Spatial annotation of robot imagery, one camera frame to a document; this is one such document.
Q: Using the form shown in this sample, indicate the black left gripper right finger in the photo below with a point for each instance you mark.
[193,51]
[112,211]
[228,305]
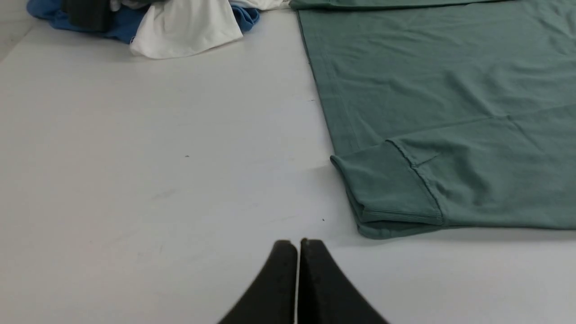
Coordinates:
[325,295]

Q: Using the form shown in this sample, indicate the green long sleeve shirt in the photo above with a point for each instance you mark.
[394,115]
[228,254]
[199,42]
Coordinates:
[448,113]

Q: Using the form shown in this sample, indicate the black garment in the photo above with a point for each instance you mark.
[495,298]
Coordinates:
[91,15]

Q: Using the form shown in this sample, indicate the blue garment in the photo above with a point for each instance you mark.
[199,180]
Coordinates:
[122,25]

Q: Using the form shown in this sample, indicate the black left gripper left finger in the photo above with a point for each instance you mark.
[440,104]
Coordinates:
[270,299]

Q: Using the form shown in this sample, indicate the white garment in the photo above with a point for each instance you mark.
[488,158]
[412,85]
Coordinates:
[183,28]

